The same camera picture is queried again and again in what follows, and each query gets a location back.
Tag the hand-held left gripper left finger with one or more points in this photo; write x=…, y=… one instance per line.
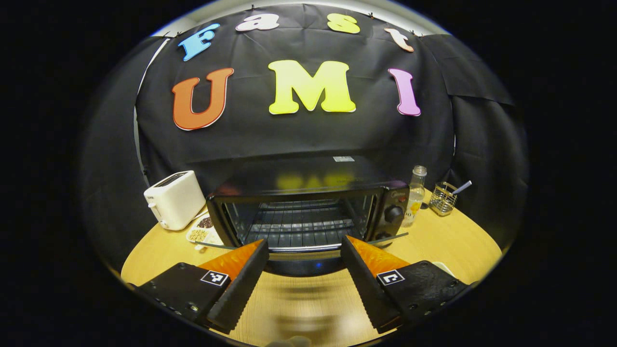
x=246, y=283

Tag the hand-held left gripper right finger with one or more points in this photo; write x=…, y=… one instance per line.
x=366, y=288

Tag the black electric oven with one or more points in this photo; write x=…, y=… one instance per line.
x=308, y=176

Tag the white divided snack plate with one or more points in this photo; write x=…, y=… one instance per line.
x=200, y=233

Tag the clear glass bottle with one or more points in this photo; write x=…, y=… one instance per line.
x=415, y=195

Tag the white toaster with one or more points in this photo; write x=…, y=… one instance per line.
x=176, y=200

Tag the black backdrop cloth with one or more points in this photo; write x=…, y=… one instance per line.
x=120, y=159

